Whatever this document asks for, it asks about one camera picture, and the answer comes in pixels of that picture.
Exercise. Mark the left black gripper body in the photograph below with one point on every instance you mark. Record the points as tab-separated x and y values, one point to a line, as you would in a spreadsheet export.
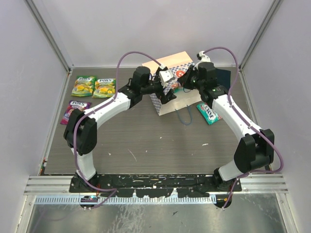
154	87

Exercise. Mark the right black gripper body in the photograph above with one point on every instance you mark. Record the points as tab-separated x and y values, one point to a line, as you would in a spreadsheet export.
196	84

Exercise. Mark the blue checkered paper bag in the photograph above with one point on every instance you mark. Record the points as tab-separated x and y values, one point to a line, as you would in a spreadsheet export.
178	63

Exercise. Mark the yellow green candy bag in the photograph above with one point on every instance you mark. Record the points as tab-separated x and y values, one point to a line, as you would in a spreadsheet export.
104	88
84	86

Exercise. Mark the green snack packet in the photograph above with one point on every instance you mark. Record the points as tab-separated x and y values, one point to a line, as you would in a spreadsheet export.
209	114

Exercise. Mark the purple berries snack bag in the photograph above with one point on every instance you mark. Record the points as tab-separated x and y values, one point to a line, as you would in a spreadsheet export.
74	104

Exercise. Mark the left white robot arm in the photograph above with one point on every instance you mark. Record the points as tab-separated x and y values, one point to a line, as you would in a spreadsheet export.
81	130

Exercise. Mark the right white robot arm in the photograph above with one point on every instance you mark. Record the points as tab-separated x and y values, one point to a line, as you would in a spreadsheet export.
254	149

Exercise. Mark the dark blue folded cloth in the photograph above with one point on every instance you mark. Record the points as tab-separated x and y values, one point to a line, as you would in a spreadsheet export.
223	77

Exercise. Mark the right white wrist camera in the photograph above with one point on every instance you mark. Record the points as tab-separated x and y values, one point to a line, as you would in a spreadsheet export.
202	58

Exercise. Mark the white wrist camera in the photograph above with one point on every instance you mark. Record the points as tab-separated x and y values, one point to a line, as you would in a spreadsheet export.
202	58
166	76

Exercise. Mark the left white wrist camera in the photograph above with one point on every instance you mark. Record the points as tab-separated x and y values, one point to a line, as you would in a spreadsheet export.
166	76

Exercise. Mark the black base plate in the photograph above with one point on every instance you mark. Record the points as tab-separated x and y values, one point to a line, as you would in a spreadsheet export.
157	185

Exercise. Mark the slotted cable duct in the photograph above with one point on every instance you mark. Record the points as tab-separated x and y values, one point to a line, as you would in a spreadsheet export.
81	199

